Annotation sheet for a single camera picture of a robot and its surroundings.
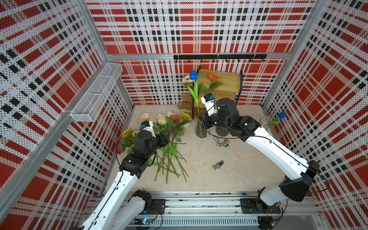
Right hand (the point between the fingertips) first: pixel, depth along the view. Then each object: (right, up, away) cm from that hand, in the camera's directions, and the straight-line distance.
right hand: (202, 114), depth 69 cm
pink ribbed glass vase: (+1, -11, +29) cm, 32 cm away
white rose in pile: (-28, -2, +35) cm, 45 cm away
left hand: (-18, -10, +6) cm, 21 cm away
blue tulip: (+44, 0, +8) cm, 44 cm away
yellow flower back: (-10, 0, +35) cm, 37 cm away
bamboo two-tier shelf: (+20, +23, +19) cm, 36 cm away
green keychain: (+18, -19, +28) cm, 38 cm away
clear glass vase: (+43, -3, +23) cm, 49 cm away
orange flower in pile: (-17, -1, +38) cm, 41 cm away
